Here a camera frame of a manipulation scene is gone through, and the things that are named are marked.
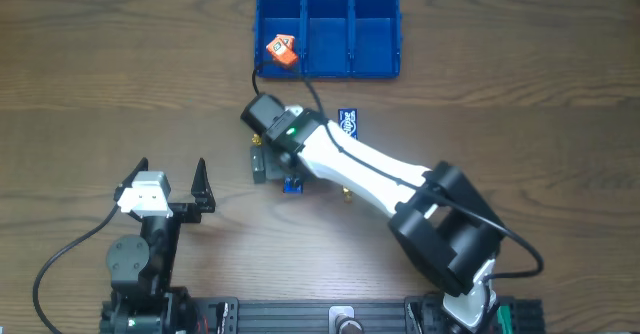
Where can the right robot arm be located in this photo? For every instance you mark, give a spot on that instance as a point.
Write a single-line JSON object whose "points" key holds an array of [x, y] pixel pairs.
{"points": [[360, 169]]}

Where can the blue tray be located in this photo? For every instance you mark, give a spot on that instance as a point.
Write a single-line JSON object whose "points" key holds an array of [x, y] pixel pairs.
{"points": [[370, 44]]}

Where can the orange candy box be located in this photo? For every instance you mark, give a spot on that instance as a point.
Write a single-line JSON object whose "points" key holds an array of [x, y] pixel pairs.
{"points": [[288, 39], [281, 53]]}

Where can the gold wrapped candy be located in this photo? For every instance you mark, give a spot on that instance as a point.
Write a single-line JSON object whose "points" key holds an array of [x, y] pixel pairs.
{"points": [[256, 139], [347, 194]]}

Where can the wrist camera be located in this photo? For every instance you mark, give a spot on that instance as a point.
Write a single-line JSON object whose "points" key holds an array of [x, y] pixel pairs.
{"points": [[294, 110], [145, 194]]}

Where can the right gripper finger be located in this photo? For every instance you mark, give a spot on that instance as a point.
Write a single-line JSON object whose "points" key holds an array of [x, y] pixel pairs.
{"points": [[258, 166]]}

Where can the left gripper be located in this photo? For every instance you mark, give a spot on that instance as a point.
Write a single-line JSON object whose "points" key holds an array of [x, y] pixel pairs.
{"points": [[187, 211]]}

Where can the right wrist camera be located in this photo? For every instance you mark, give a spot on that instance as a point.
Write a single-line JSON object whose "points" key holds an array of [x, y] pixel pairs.
{"points": [[294, 110]]}

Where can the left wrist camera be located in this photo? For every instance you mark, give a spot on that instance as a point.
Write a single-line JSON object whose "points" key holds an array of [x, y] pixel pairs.
{"points": [[145, 194]]}

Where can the mounting rail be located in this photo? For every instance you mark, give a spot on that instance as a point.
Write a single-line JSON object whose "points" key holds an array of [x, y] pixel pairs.
{"points": [[290, 319]]}

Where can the blue candy pack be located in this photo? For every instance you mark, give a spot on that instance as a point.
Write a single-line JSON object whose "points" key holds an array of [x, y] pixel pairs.
{"points": [[292, 186], [348, 121]]}

